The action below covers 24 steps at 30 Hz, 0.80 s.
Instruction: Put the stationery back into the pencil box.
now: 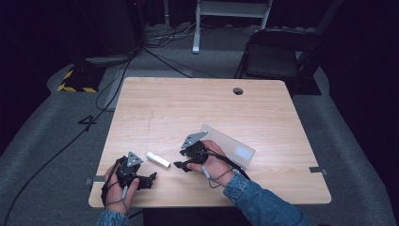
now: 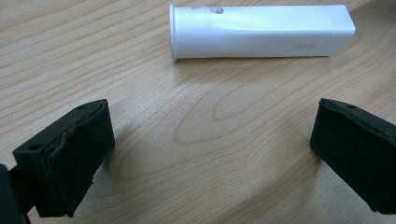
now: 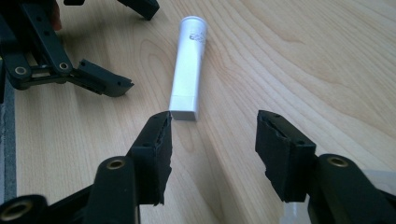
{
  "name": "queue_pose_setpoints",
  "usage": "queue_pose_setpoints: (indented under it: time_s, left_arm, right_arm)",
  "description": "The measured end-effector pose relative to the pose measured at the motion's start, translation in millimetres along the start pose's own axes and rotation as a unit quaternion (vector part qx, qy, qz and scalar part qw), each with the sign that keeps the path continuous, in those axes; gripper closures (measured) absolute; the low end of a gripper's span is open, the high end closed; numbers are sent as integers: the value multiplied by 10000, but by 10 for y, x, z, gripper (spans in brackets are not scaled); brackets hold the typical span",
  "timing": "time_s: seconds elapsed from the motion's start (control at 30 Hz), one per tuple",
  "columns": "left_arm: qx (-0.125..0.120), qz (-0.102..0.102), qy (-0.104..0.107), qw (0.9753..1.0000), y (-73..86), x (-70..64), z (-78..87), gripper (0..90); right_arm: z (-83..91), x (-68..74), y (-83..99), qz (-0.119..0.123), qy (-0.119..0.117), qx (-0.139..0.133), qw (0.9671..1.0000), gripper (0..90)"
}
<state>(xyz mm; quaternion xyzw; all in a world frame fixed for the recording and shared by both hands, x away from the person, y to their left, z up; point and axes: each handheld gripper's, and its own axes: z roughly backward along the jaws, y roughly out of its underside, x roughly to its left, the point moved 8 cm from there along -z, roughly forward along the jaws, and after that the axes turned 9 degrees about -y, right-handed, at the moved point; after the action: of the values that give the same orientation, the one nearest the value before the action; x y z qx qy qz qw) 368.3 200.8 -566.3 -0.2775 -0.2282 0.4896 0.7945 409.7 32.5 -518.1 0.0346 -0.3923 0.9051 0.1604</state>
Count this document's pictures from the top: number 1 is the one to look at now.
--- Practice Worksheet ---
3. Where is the gray wrist lanyard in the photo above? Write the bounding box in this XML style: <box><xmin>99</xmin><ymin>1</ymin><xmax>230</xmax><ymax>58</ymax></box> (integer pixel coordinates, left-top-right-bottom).
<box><xmin>104</xmin><ymin>185</ymin><xmax>130</xmax><ymax>215</ymax></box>
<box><xmin>200</xmin><ymin>165</ymin><xmax>233</xmax><ymax>189</ymax></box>

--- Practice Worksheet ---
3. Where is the gray right wrist lanyard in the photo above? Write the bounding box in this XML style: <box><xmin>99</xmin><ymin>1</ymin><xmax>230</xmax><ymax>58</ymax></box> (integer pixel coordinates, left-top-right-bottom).
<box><xmin>200</xmin><ymin>165</ymin><xmax>233</xmax><ymax>189</ymax></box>

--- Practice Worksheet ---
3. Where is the white eraser stick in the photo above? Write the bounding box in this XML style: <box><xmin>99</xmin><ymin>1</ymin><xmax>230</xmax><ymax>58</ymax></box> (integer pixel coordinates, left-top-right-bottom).
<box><xmin>146</xmin><ymin>151</ymin><xmax>172</xmax><ymax>170</ymax></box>

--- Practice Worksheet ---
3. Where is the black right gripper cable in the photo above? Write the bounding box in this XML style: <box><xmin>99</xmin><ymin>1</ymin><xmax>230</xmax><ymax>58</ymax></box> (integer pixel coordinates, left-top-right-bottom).
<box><xmin>200</xmin><ymin>148</ymin><xmax>251</xmax><ymax>181</ymax></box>

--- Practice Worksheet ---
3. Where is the black looped floor cable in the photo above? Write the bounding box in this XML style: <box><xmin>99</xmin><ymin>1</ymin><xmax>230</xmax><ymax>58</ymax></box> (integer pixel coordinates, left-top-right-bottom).
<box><xmin>95</xmin><ymin>60</ymin><xmax>127</xmax><ymax>113</ymax></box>

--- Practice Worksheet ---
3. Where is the bundle of floor cables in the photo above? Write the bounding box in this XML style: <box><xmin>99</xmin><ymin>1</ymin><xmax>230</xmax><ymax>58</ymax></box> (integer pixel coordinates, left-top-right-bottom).
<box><xmin>145</xmin><ymin>21</ymin><xmax>202</xmax><ymax>49</ymax></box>

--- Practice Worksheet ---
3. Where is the long black floor cable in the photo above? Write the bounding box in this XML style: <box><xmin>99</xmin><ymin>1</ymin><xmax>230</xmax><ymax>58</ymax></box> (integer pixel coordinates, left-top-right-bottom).
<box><xmin>1</xmin><ymin>57</ymin><xmax>135</xmax><ymax>226</ymax></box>

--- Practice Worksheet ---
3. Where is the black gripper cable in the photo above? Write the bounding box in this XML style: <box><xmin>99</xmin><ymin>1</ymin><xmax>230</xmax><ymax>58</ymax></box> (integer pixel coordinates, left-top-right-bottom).
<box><xmin>200</xmin><ymin>148</ymin><xmax>251</xmax><ymax>181</ymax></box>
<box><xmin>100</xmin><ymin>157</ymin><xmax>126</xmax><ymax>208</ymax></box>

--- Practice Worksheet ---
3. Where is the gray left wrist lanyard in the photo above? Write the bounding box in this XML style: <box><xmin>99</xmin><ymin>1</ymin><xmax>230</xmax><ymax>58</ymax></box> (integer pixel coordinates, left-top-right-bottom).
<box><xmin>104</xmin><ymin>185</ymin><xmax>130</xmax><ymax>215</ymax></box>

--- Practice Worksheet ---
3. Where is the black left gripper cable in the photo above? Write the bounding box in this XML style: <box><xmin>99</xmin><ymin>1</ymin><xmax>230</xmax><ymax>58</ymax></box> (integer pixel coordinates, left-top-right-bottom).
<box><xmin>100</xmin><ymin>157</ymin><xmax>126</xmax><ymax>208</ymax></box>

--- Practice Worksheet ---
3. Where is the black folding chair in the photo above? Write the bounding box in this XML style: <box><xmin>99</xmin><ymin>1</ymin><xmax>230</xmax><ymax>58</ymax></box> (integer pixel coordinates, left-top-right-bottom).
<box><xmin>232</xmin><ymin>27</ymin><xmax>325</xmax><ymax>96</ymax></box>

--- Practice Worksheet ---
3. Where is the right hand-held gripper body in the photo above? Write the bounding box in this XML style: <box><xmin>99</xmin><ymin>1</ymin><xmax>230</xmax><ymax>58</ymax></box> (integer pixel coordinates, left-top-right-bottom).
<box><xmin>180</xmin><ymin>130</ymin><xmax>210</xmax><ymax>165</ymax></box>

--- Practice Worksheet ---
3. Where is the gray tape strip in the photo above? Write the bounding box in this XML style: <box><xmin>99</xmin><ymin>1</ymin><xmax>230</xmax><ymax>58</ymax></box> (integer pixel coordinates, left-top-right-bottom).
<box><xmin>308</xmin><ymin>166</ymin><xmax>328</xmax><ymax>176</ymax></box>
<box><xmin>84</xmin><ymin>175</ymin><xmax>108</xmax><ymax>186</ymax></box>

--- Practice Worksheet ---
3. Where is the yellow black striped base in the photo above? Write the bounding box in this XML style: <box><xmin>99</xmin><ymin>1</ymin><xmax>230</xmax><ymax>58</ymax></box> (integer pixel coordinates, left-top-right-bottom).
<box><xmin>56</xmin><ymin>64</ymin><xmax>106</xmax><ymax>94</ymax></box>

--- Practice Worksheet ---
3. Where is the black straight floor cable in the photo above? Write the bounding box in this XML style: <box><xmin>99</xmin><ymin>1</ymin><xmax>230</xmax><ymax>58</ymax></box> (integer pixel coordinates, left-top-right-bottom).
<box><xmin>142</xmin><ymin>46</ymin><xmax>193</xmax><ymax>78</ymax></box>

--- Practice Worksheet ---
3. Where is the person's right hand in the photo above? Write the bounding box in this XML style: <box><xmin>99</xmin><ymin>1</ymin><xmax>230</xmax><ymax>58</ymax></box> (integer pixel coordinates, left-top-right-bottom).
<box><xmin>186</xmin><ymin>139</ymin><xmax>235</xmax><ymax>188</ymax></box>

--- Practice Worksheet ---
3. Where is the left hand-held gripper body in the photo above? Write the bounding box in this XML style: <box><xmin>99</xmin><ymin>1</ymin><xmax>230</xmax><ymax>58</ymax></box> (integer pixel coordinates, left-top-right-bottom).
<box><xmin>116</xmin><ymin>151</ymin><xmax>149</xmax><ymax>190</ymax></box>

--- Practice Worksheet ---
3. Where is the clear plastic pencil case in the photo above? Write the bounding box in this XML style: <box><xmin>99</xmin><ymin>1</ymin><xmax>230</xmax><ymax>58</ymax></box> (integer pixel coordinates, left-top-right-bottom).
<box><xmin>199</xmin><ymin>122</ymin><xmax>257</xmax><ymax>170</ymax></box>

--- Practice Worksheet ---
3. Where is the white metal stand frame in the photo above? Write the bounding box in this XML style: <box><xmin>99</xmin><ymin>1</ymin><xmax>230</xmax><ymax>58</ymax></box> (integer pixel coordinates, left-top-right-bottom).
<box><xmin>191</xmin><ymin>0</ymin><xmax>274</xmax><ymax>56</ymax></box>

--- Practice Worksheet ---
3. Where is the person's left hand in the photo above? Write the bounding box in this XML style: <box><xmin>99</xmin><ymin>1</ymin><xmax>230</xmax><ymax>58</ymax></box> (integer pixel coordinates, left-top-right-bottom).
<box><xmin>101</xmin><ymin>164</ymin><xmax>141</xmax><ymax>216</ymax></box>

